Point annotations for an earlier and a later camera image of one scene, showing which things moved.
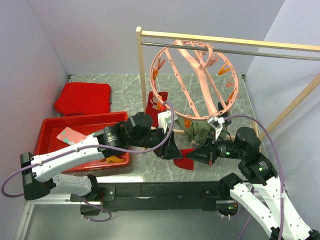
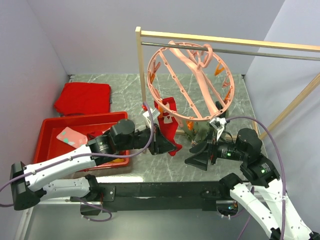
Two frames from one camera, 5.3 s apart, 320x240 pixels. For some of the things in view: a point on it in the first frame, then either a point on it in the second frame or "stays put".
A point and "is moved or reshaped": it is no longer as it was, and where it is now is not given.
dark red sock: (184, 163) -> (93, 134)
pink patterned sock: (70, 136) stays put
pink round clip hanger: (194, 81) stays put
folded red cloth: (78, 98) stays put
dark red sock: (155, 104) is moved or reshaped
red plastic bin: (85, 124) stays put
